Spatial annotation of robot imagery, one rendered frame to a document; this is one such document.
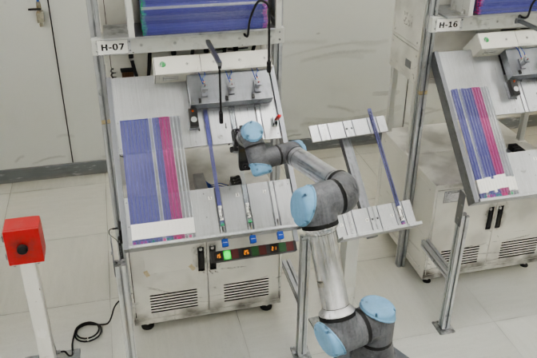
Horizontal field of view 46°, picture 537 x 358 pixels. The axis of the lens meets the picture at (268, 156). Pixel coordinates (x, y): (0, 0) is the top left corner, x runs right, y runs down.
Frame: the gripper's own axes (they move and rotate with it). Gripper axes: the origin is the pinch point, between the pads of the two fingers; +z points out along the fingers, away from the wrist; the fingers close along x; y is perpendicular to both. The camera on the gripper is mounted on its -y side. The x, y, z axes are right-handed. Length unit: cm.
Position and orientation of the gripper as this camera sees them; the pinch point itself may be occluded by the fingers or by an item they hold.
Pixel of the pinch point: (238, 152)
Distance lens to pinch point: 256.3
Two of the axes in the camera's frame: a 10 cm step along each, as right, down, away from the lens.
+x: -9.7, 1.1, -2.2
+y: -1.4, -9.8, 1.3
